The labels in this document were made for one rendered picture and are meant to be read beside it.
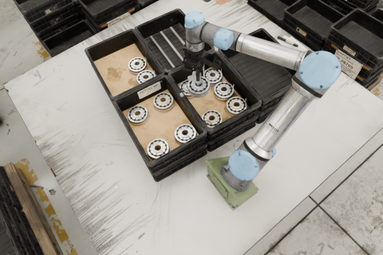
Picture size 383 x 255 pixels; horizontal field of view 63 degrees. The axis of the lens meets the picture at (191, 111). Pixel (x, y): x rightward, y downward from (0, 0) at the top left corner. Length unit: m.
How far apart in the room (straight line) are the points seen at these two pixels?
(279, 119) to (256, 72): 0.66
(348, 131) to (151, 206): 1.06
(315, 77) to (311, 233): 1.41
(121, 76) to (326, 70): 1.10
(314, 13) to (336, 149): 1.41
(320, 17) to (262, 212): 1.78
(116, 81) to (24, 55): 1.80
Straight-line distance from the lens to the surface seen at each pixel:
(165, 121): 1.55
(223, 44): 1.17
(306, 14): 2.80
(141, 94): 1.58
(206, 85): 1.43
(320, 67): 1.05
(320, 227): 2.31
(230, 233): 1.48
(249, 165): 1.15
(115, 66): 1.82
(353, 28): 2.63
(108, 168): 1.64
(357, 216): 2.41
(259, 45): 1.26
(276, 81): 1.70
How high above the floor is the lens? 2.15
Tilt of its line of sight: 58 degrees down
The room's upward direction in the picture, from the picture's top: 6 degrees counter-clockwise
